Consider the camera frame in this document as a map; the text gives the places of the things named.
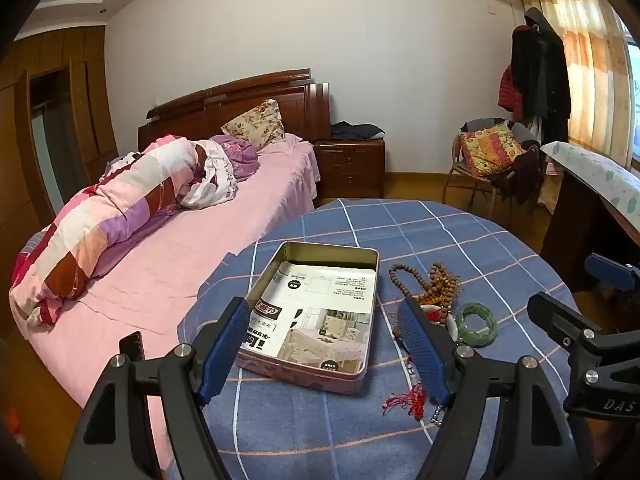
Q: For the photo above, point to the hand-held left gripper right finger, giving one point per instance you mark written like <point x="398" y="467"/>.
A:
<point x="422" y="345"/>

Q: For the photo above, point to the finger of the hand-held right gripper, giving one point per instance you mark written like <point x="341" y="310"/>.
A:
<point x="612" y="270"/>
<point x="552" y="317"/>

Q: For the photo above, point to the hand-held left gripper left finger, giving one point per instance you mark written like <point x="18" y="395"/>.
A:
<point x="225" y="345"/>

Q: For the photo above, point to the white jade bangle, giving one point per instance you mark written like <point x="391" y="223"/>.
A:
<point x="452" y="329"/>

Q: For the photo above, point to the green jade bangle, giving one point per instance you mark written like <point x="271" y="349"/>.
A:
<point x="475" y="341"/>

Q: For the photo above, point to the pink metal tin box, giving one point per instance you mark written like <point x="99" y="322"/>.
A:
<point x="300" y="377"/>

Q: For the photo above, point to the dark wooden desk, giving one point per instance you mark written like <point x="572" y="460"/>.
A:
<point x="575" y="230"/>

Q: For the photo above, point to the black phone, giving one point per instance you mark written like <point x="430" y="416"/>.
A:
<point x="132" y="345"/>

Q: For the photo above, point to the white leaf-print desk cover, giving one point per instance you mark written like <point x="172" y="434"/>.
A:
<point x="600" y="175"/>

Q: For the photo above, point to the bed with pink sheet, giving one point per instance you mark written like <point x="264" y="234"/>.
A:
<point x="175" y="260"/>

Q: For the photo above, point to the printed paper leaflet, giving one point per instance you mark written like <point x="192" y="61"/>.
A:
<point x="325" y="310"/>

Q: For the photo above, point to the dark maroon clothes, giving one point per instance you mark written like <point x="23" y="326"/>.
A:
<point x="525" y="175"/>

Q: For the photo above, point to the blue plaid tablecloth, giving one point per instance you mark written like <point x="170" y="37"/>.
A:
<point x="350" y="225"/>

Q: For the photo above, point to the window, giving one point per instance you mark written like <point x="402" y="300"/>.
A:
<point x="634" y="110"/>

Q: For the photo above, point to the white floral cloth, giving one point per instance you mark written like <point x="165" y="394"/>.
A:
<point x="215" y="180"/>

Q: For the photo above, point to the colourful patterned cushion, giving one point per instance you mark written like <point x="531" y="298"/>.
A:
<point x="490" y="150"/>

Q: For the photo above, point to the pink patchwork quilt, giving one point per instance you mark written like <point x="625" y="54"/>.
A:
<point x="100" y="220"/>

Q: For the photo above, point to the purple cloth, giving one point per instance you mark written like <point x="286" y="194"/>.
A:
<point x="245" y="160"/>

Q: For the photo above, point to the wooden nightstand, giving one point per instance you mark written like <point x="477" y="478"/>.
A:
<point x="350" y="170"/>

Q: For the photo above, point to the rattan chair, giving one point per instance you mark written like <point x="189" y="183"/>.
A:
<point x="480" y="126"/>

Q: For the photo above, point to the red hanging jacket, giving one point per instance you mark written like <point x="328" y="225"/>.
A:
<point x="509" y="92"/>

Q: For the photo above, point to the black hanging coat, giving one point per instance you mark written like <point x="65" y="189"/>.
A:
<point x="540" y="75"/>

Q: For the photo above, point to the grey garment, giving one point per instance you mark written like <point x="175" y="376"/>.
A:
<point x="122" y="162"/>

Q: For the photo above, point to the floral pillow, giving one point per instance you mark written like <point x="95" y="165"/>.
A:
<point x="255" y="125"/>

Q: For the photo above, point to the dark folded clothes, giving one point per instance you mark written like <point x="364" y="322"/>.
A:
<point x="357" y="131"/>

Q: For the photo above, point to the orange patterned curtain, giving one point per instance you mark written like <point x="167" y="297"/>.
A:
<point x="590" y="35"/>

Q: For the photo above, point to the wooden headboard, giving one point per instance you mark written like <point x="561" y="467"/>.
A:
<point x="225" y="100"/>

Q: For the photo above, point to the wooden wardrobe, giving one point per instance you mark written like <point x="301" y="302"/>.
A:
<point x="85" y="110"/>

